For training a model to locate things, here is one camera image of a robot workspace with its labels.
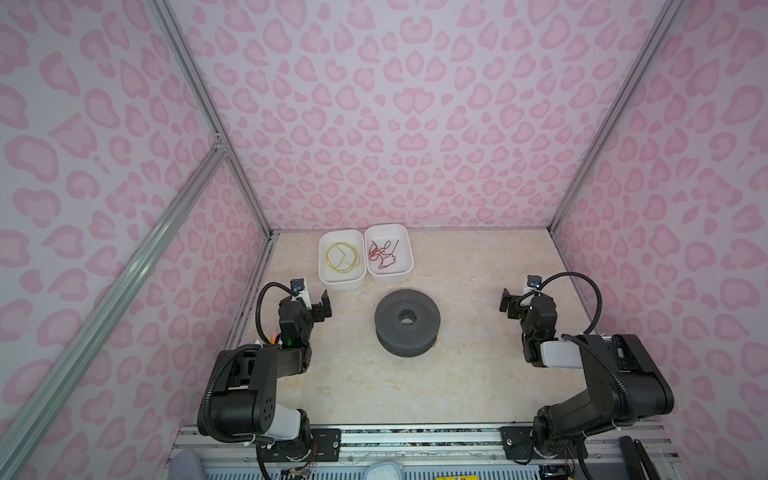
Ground aluminium frame post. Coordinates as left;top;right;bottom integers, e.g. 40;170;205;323
547;0;689;237
146;0;273;239

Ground white plastic tray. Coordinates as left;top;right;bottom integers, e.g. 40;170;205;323
364;224;415;283
318;230;367;291

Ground red cable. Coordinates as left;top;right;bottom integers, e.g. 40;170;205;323
367;238;401;270

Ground aluminium frame diagonal bar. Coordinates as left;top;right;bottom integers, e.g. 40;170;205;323
1;144;228;479

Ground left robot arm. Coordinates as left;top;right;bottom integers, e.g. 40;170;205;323
197;278;332;457

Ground aluminium frame right post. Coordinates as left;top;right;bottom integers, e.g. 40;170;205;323
547;0;689;237

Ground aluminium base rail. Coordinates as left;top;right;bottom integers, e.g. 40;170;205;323
161;421;688;479

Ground white plastic tray right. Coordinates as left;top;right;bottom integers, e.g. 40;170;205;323
364;224;415;283

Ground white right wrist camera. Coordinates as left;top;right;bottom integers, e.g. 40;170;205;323
519;275;543;307

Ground yellow cable in tray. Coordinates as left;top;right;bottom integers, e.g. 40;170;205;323
325;242;361;275

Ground dark grey cable spool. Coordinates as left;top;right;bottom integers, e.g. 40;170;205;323
374;289;441;358

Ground aluminium frame left post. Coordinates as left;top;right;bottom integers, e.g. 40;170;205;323
146;0;273;239

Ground white plastic tray left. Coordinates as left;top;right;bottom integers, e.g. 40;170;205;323
318;230;367;291

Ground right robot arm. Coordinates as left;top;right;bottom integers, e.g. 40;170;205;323
499;271;675;465

